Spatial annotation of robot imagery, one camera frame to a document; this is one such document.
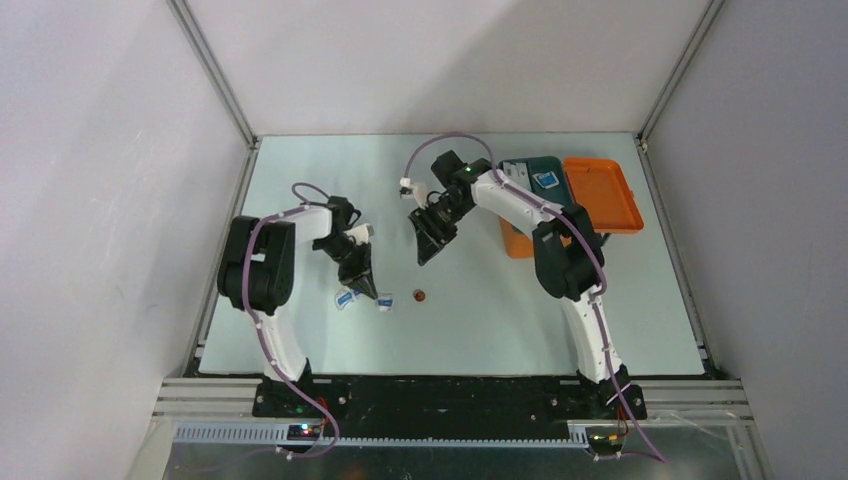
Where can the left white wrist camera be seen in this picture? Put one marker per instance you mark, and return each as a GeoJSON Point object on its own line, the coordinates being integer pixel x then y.
{"type": "Point", "coordinates": [360, 234]}

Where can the teal divided tray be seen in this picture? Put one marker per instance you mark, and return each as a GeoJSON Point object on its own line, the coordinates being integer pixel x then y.
{"type": "Point", "coordinates": [560, 194]}

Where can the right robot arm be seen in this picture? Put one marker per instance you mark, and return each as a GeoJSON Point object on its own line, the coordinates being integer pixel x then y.
{"type": "Point", "coordinates": [568, 258]}

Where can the blue alcohol wipe packet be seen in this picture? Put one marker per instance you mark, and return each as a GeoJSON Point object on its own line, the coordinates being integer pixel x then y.
{"type": "Point", "coordinates": [546, 180]}

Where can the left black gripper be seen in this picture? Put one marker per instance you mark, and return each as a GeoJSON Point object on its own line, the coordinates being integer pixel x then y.
{"type": "Point", "coordinates": [361, 275]}

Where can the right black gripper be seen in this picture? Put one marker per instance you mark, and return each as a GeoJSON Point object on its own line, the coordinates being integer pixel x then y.
{"type": "Point", "coordinates": [431, 237]}

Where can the blue white sachet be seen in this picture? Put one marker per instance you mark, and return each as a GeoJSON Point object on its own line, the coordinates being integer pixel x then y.
{"type": "Point", "coordinates": [517, 172]}

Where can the orange medicine kit box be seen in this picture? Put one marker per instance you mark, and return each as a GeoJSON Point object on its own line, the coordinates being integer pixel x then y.
{"type": "Point", "coordinates": [599, 185]}

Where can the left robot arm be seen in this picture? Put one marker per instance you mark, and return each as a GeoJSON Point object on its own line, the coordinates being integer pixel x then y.
{"type": "Point", "coordinates": [257, 271]}

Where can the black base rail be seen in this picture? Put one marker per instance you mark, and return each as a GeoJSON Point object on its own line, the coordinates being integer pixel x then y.
{"type": "Point", "coordinates": [463, 408]}

